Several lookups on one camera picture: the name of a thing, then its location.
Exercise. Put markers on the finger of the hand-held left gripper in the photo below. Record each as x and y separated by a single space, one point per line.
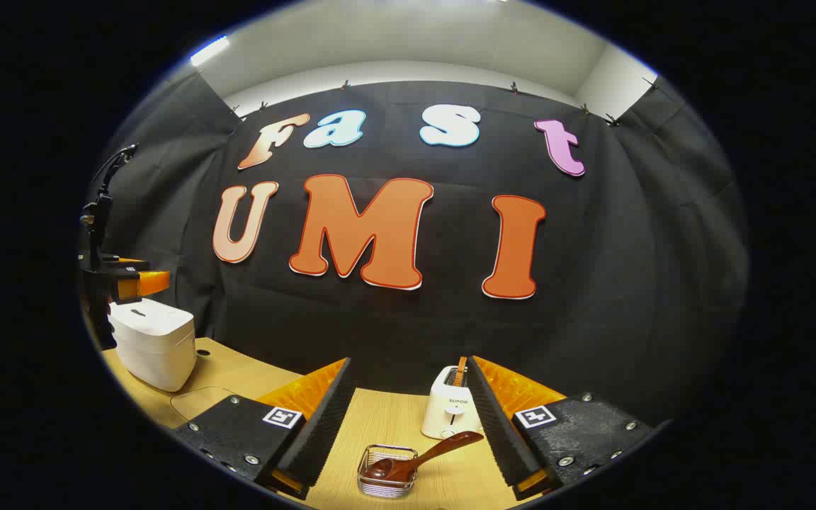
128 264
149 283

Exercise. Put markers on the brown wooden spoon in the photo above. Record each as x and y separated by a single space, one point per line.
408 464

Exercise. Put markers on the white rice cooker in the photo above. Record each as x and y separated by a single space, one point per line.
156 343

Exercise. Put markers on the brown toast slice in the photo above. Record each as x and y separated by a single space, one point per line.
460 372

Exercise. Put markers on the clear plastic tray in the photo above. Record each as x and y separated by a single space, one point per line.
199 404

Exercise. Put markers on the ceiling light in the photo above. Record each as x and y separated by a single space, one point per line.
210 50

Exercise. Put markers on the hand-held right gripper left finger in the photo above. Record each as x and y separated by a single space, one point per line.
323 432

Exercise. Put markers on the white toaster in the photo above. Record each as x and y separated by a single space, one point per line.
447 414

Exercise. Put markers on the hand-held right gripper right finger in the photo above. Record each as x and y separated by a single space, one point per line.
496 432

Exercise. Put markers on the black backdrop cloth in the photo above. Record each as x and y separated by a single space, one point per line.
627 248

